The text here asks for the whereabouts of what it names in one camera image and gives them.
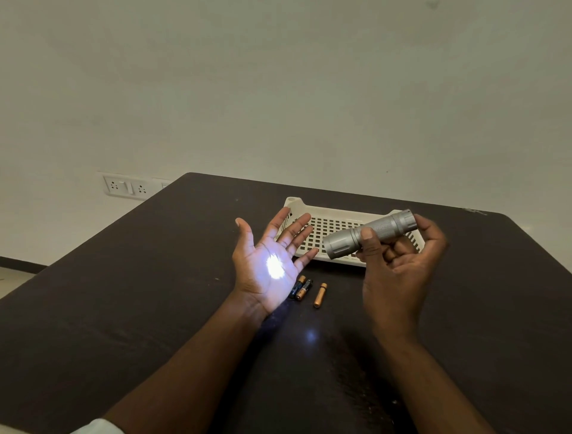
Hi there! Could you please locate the white sleeve cuff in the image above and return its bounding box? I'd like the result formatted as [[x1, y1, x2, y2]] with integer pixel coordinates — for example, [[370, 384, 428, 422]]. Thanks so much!
[[71, 418, 126, 434]]

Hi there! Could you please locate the person's left hand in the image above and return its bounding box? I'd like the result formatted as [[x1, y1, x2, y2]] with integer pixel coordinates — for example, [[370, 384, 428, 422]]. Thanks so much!
[[232, 207, 320, 317]]

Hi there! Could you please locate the person's right forearm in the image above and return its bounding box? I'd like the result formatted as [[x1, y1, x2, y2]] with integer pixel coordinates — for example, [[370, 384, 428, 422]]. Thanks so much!
[[374, 328, 496, 434]]

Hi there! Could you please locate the white perforated plastic tray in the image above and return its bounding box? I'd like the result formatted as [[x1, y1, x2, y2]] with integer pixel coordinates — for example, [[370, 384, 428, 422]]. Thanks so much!
[[276, 197, 425, 268]]

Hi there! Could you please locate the person's left forearm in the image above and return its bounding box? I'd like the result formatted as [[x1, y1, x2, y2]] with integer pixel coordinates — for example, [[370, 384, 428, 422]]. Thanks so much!
[[102, 291, 270, 434]]

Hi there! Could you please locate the white wall socket panel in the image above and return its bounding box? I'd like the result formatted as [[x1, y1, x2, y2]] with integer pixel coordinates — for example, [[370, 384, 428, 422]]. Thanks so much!
[[101, 174, 151, 198]]

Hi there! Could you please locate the person's right hand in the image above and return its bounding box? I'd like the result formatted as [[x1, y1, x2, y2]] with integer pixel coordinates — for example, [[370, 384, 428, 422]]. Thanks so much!
[[356, 214, 448, 341]]

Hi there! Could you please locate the silver metal flashlight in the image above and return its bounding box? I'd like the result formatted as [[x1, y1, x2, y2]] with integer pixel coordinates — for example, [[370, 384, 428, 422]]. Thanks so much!
[[322, 209, 419, 260]]

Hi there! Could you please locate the dark skirting board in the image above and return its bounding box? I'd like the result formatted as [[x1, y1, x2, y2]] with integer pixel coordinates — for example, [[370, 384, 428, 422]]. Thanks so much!
[[0, 256, 48, 275]]

